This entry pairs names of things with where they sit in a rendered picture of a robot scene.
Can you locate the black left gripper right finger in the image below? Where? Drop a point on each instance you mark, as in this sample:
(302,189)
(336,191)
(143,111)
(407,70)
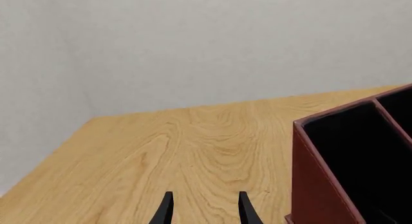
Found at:
(247,213)

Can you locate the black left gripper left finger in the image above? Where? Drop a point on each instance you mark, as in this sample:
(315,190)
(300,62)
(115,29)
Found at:
(164,212)

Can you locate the red-brown desk caddy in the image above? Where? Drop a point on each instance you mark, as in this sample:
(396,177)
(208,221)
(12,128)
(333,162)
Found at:
(317,175)

